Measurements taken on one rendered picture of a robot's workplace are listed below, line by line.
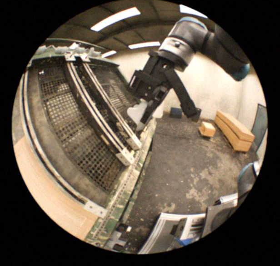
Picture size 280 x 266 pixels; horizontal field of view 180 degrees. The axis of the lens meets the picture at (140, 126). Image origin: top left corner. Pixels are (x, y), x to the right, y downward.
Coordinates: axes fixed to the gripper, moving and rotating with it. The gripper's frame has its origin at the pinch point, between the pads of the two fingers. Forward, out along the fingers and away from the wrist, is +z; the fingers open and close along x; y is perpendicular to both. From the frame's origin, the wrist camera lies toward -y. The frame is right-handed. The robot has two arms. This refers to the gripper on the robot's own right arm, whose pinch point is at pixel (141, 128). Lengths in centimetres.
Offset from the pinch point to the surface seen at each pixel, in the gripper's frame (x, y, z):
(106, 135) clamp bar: -11.4, 17.6, 28.1
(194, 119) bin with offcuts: -378, -163, 49
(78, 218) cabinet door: 41, -1, 39
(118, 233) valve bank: 41, -28, 50
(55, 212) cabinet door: 47, 8, 33
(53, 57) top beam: 7, 88, -12
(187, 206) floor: -14, -125, 83
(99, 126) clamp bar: -10.9, 24.1, 25.2
